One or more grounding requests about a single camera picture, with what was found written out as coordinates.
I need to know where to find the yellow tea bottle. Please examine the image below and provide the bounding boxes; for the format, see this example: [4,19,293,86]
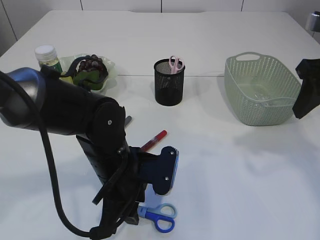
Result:
[34,44,65,74]

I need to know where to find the black mesh pen holder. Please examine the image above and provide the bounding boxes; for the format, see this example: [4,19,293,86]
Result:
[153,58,186,107]

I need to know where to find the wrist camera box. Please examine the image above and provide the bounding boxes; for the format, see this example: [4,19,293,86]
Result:
[305,11,320,33]
[138,146,179,196]

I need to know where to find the pink scissors with sheath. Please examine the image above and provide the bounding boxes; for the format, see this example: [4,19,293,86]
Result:
[168,55,185,75]

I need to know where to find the green plastic woven basket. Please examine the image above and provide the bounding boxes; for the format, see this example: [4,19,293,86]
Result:
[224,52,302,126]

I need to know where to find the black cable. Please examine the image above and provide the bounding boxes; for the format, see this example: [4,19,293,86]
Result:
[0,56,131,240]

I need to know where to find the clear plastic sheet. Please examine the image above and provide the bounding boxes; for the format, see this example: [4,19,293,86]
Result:
[248,91,272,101]

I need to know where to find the red glitter pen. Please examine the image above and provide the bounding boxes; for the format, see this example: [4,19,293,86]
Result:
[140,130,168,152]

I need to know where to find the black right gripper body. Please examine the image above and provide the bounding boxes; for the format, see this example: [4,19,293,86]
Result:
[292,58,320,119]

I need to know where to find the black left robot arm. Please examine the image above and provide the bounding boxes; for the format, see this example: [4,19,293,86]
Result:
[0,67,147,240]

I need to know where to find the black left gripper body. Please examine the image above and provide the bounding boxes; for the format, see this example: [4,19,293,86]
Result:
[76,135,147,234]

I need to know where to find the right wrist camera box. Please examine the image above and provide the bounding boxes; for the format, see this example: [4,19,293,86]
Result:
[305,11,320,33]

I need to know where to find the silver glitter pen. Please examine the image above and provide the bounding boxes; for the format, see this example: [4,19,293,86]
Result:
[124,115,132,128]

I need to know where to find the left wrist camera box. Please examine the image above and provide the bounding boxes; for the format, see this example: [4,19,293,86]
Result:
[138,146,179,196]

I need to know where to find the blue scissors with sheath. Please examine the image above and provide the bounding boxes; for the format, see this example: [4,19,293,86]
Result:
[137,203,178,234]

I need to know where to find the green wavy glass plate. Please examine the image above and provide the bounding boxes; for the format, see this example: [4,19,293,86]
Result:
[59,53,117,94]

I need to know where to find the purple grape bunch with leaves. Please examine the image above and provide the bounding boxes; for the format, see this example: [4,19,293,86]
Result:
[72,54,109,91]

